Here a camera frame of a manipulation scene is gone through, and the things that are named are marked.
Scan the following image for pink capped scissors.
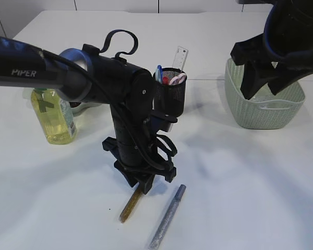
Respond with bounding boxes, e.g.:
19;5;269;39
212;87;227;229
169;73;187;85

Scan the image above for black mesh pen holder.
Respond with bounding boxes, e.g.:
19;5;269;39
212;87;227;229
153;68;187;118

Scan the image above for clear plastic ruler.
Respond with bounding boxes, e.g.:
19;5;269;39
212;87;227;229
172;46;188;71

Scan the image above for silver glitter glue pen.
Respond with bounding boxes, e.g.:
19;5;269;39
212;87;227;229
148;184;186;249

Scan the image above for green plastic woven basket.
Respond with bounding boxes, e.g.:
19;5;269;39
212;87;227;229
224;58;306;130

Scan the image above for yellow tea drink bottle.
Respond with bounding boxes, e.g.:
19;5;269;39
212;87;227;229
31;89;77;145

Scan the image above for purple artificial grape bunch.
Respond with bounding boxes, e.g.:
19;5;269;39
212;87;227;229
69;102;81;108

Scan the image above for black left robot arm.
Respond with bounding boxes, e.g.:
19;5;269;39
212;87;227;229
0;33;177;193

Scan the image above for gold glitter glue pen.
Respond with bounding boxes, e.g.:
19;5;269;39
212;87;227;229
119;187;142;223

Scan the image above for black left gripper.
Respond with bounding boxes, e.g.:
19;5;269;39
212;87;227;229
102;114;177;195

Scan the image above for red glitter glue pen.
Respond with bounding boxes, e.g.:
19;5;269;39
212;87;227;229
162;76;170;85

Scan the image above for blue capped scissors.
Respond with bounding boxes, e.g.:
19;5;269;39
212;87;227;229
154;65;163;83

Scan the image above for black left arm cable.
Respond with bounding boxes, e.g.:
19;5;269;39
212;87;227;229
39;30;178;172

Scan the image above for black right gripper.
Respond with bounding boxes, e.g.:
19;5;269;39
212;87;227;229
231;1;313;100

